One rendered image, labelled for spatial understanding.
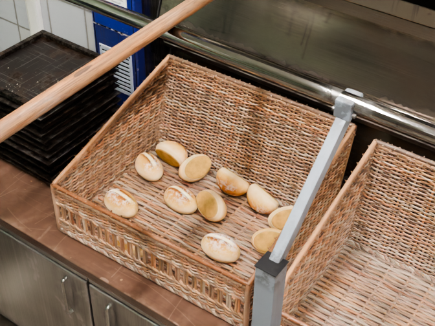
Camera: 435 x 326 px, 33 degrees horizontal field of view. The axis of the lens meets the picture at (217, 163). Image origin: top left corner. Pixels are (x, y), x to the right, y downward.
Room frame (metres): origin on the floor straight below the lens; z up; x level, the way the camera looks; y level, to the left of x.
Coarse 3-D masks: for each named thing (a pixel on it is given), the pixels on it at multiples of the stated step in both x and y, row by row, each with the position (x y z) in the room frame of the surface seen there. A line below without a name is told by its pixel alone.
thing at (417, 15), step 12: (348, 0) 1.42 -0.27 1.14; (360, 0) 1.41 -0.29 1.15; (372, 0) 1.39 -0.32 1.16; (384, 0) 1.38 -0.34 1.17; (396, 0) 1.36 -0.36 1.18; (408, 0) 1.36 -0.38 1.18; (420, 0) 1.36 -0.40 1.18; (432, 0) 1.36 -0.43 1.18; (396, 12) 1.36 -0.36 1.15; (408, 12) 1.35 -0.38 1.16; (420, 12) 1.33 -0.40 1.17; (432, 12) 1.32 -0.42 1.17; (432, 24) 1.32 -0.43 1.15
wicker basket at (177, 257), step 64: (192, 64) 1.62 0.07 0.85; (128, 128) 1.52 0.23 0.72; (192, 128) 1.57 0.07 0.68; (256, 128) 1.48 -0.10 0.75; (320, 128) 1.41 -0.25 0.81; (64, 192) 1.25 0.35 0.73; (128, 192) 1.41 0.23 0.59; (192, 192) 1.42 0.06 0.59; (320, 192) 1.24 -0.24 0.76; (128, 256) 1.15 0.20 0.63; (192, 256) 1.06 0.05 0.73; (256, 256) 1.19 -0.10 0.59
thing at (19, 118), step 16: (192, 0) 1.29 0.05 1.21; (208, 0) 1.31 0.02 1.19; (176, 16) 1.23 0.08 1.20; (144, 32) 1.16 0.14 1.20; (160, 32) 1.19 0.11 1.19; (112, 48) 1.11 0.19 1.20; (128, 48) 1.12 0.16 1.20; (96, 64) 1.06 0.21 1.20; (112, 64) 1.08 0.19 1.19; (64, 80) 1.01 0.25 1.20; (80, 80) 1.02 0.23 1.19; (48, 96) 0.96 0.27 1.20; (64, 96) 0.98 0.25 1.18; (16, 112) 0.92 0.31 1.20; (32, 112) 0.93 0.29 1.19; (0, 128) 0.88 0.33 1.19; (16, 128) 0.90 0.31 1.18
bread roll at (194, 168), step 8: (184, 160) 1.48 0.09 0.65; (192, 160) 1.47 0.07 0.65; (200, 160) 1.48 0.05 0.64; (208, 160) 1.49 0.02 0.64; (184, 168) 1.45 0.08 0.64; (192, 168) 1.46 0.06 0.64; (200, 168) 1.47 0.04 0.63; (208, 168) 1.48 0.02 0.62; (184, 176) 1.44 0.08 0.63; (192, 176) 1.44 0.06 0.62; (200, 176) 1.45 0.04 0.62
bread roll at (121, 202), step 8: (112, 192) 1.35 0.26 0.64; (120, 192) 1.35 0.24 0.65; (104, 200) 1.35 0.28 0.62; (112, 200) 1.33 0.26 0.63; (120, 200) 1.33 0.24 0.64; (128, 200) 1.33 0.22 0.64; (112, 208) 1.32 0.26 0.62; (120, 208) 1.31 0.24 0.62; (128, 208) 1.31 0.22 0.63; (136, 208) 1.32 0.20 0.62; (128, 216) 1.31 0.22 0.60
